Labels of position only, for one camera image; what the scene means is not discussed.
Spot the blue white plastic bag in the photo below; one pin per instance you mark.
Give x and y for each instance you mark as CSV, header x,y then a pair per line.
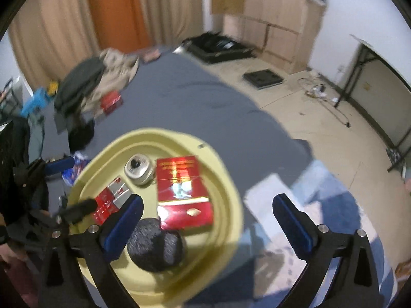
x,y
72,171

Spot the black garment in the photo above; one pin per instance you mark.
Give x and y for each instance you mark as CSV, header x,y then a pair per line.
x,y
80,134

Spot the flat black tray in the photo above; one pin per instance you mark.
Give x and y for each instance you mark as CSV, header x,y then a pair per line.
x,y
263,78

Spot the blue white plaid blanket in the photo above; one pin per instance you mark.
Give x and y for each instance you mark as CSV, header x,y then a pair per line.
x,y
327,199

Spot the small red box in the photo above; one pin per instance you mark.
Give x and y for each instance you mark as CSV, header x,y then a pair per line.
x,y
110,101

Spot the small brown box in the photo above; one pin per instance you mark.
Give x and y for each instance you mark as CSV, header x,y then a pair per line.
x,y
151,55

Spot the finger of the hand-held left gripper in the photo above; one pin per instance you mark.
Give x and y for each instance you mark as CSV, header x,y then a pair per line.
x,y
78,209
59,164

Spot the round metal tin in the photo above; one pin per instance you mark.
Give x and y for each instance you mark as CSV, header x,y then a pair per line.
x,y
138,169

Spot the dark grey round sponge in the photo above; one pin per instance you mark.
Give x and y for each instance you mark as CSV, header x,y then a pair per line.
x,y
154,247

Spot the open black suitcase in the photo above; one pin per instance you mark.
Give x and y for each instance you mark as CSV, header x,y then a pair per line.
x,y
218,48

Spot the black frame folding table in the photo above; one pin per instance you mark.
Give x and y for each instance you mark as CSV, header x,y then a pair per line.
x,y
379,80

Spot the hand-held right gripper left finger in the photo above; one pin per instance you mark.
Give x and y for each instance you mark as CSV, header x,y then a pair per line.
x,y
123,227

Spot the wooden wardrobe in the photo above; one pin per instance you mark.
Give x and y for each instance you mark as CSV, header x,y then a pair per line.
x,y
276,16

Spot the beige garment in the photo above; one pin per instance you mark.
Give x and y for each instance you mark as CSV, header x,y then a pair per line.
x,y
115,73

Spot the red silver cigarette pack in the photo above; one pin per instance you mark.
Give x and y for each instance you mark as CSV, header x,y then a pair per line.
x,y
110,195

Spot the orange curtain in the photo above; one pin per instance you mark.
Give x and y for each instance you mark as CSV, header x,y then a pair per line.
x,y
117,9

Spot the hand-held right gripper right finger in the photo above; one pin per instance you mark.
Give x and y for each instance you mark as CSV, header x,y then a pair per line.
x,y
293,227

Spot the narrow beige curtain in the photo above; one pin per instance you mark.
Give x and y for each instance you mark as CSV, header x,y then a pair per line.
x,y
170,3

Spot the wide beige curtain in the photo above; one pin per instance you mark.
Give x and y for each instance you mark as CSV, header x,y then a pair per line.
x,y
51,22

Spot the yellow plastic basin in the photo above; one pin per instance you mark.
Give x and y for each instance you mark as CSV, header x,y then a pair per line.
x,y
212,186

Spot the black cloth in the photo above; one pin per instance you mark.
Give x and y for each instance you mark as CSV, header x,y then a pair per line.
x,y
12,144

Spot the long red carton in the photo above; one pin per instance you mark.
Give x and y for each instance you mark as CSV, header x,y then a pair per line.
x,y
183,192

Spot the blue plastic stool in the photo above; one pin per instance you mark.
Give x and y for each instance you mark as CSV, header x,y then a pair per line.
x,y
37,101

